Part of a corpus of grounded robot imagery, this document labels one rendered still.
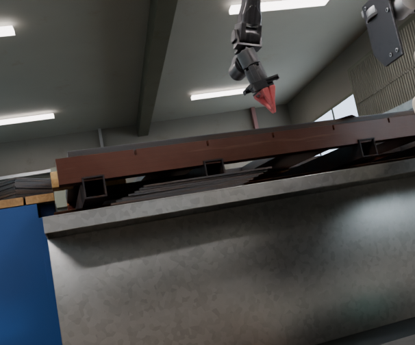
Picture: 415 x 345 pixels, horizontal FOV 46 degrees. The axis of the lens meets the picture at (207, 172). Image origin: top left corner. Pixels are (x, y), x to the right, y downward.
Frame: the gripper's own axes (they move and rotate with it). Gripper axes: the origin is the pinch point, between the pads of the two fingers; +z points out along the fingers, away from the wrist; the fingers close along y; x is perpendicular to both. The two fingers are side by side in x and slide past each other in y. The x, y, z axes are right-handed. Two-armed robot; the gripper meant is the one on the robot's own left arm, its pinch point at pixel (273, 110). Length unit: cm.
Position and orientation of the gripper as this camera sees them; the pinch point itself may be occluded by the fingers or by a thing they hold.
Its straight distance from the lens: 147.2
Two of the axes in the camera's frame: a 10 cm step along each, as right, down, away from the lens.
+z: 4.2, 9.0, -0.9
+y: -8.6, 3.7, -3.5
